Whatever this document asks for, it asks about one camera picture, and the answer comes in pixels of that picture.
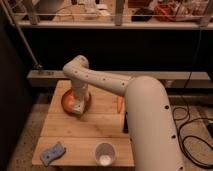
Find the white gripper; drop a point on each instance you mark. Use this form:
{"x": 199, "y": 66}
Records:
{"x": 78, "y": 106}

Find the orange carrot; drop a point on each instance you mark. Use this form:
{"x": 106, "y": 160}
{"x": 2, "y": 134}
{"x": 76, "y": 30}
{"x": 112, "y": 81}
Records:
{"x": 119, "y": 104}

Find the diagonal metal pole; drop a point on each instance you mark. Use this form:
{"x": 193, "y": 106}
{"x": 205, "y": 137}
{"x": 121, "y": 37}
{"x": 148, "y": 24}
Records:
{"x": 37, "y": 65}

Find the blue sponge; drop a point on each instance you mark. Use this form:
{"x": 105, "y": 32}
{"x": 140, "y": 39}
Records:
{"x": 49, "y": 155}

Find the red orange items on shelf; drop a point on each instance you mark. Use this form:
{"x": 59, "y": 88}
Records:
{"x": 175, "y": 12}

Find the metal shelf rail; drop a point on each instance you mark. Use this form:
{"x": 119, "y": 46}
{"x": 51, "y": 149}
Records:
{"x": 68, "y": 21}

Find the orange ceramic bowl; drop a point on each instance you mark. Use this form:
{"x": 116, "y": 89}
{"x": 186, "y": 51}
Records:
{"x": 66, "y": 101}

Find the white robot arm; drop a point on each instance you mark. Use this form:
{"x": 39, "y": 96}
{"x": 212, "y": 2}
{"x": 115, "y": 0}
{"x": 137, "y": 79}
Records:
{"x": 150, "y": 122}

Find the black object on shelf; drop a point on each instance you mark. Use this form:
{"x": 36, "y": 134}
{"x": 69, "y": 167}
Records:
{"x": 142, "y": 15}

